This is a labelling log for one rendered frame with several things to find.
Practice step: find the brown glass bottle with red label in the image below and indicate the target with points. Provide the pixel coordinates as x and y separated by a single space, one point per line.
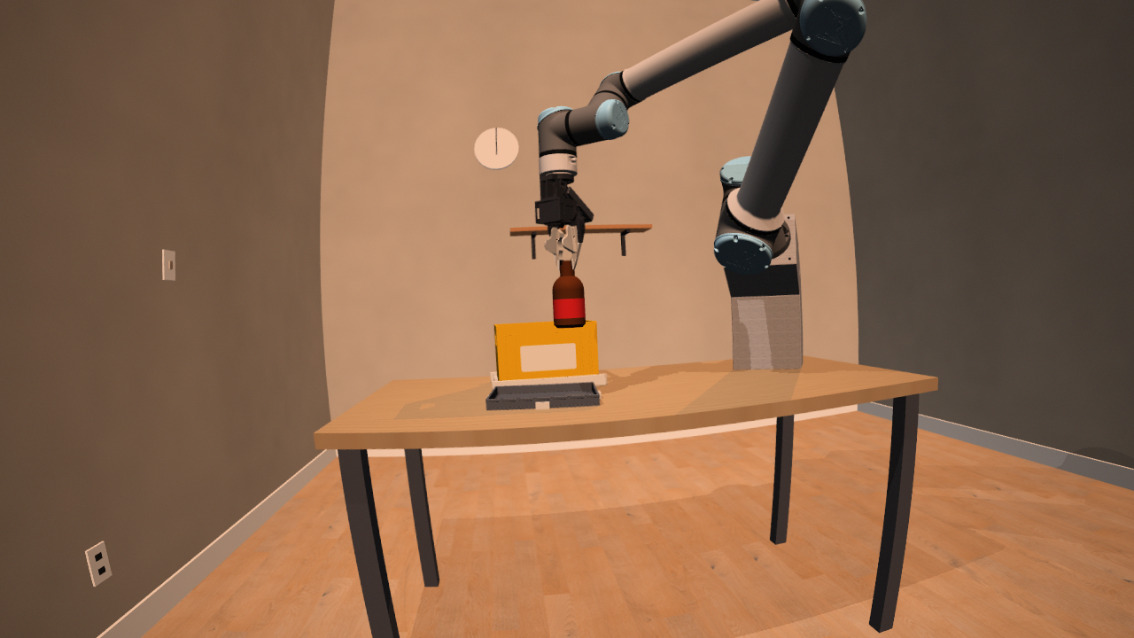
568 299

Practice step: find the yellow bottle crate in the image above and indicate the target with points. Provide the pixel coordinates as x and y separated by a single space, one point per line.
540 350

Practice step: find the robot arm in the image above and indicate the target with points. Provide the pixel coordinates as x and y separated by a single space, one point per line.
828 29

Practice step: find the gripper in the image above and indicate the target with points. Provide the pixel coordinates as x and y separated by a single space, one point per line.
558 213

